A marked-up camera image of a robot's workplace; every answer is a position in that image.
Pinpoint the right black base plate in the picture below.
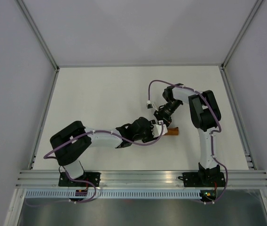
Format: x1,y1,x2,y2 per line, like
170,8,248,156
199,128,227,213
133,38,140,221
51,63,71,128
177,172,226,187

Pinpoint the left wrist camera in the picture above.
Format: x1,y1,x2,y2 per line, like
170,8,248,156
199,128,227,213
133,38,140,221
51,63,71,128
151,121,168,138

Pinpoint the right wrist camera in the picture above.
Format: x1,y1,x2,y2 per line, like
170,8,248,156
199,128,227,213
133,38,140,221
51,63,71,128
146,100,155,109

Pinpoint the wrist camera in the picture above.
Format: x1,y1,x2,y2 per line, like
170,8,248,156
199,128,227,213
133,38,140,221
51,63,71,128
151,121,168,138
146,100,155,109

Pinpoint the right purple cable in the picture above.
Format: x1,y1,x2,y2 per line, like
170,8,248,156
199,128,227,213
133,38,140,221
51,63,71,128
147,79,229,204

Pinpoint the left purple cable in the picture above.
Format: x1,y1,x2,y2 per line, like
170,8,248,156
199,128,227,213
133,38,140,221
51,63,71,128
24,122,165,208

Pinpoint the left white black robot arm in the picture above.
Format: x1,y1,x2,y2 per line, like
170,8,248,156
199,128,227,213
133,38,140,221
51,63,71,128
45,117,164,186

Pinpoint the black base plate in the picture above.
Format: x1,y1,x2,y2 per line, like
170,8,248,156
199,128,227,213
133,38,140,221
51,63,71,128
58,172,101,187
177,172,226,187

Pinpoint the right aluminium frame post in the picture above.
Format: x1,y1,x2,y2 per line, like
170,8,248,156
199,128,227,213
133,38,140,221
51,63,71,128
220,0,265,70

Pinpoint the aluminium front rail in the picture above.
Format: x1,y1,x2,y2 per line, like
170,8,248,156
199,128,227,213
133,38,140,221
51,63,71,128
16,170,267,189

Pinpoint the purple cable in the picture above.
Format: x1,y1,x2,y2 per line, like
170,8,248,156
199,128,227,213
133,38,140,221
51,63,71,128
147,79,229,204
24,122,165,208

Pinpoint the left aluminium frame post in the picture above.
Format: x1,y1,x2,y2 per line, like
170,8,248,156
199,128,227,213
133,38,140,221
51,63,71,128
16,0,59,71

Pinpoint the aluminium frame post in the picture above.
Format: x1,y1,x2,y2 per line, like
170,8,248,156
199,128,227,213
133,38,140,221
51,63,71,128
16,0,59,71
220,0,265,70

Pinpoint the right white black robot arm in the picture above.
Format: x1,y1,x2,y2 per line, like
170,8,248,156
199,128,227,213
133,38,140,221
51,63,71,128
154,83,225,187

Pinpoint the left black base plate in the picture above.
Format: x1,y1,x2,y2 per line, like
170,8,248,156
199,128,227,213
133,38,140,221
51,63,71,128
58,172,101,187

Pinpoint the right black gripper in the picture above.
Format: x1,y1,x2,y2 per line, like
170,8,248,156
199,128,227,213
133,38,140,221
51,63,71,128
154,99,181,128

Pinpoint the brown cloth napkin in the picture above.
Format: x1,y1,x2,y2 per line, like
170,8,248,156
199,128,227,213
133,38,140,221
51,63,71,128
164,127,179,136

